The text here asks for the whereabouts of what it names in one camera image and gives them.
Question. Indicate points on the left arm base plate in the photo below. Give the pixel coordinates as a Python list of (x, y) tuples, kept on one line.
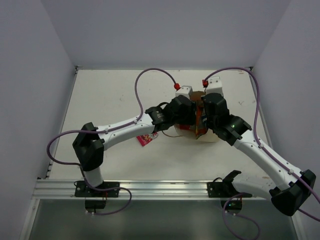
[(95, 200)]

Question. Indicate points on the red candy packet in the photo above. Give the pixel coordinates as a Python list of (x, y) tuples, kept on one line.
[(146, 139)]

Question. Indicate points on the pink white snack bag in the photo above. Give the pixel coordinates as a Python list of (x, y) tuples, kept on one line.
[(185, 127)]

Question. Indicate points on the orange snack packet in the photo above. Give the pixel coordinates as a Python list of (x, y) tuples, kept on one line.
[(200, 129)]

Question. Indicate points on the aluminium mounting rail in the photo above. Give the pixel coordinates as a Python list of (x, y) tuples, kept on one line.
[(53, 189)]

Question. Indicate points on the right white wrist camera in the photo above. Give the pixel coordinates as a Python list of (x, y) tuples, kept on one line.
[(214, 86)]

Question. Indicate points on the blue Doritos bag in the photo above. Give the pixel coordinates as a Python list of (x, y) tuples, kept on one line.
[(204, 121)]

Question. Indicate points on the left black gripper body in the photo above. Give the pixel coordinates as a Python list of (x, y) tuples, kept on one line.
[(188, 116)]

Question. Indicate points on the beige paper bag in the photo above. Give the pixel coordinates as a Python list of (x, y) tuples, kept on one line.
[(209, 137)]

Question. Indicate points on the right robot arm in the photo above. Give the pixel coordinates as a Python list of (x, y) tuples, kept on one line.
[(290, 186)]

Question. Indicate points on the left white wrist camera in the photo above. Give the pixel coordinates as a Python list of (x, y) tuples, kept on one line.
[(185, 91)]

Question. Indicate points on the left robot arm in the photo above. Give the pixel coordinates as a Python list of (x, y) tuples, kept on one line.
[(92, 141)]

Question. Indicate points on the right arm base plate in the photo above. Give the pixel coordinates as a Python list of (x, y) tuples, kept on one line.
[(222, 188)]

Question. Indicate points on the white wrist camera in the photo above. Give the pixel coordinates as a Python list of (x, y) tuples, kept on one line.
[(185, 91), (214, 86)]

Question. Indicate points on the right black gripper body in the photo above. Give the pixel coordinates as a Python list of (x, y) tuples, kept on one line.
[(210, 123)]

